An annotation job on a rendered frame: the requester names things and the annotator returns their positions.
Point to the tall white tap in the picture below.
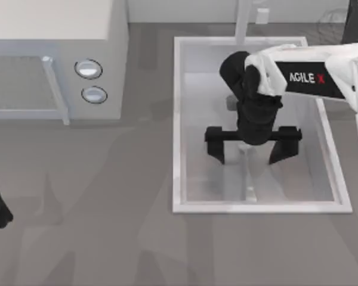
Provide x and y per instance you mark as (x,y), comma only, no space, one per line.
(242,21)

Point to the black angular object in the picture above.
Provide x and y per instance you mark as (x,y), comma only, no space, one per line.
(356,24)

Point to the pale grey rounded box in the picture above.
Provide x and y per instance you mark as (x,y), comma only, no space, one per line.
(231,102)

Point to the white sink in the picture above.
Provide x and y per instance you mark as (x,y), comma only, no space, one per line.
(286,196)

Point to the small round microwave knob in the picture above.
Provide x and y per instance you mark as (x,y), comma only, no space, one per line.
(94,95)

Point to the large round microwave knob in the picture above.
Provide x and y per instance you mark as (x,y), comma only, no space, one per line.
(88,69)

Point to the pale microwave oven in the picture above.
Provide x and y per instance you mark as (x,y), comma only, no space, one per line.
(113,44)

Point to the white wall socket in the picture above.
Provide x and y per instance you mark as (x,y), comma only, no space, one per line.
(262,15)

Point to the microwave oven door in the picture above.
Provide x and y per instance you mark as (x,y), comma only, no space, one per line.
(18,83)

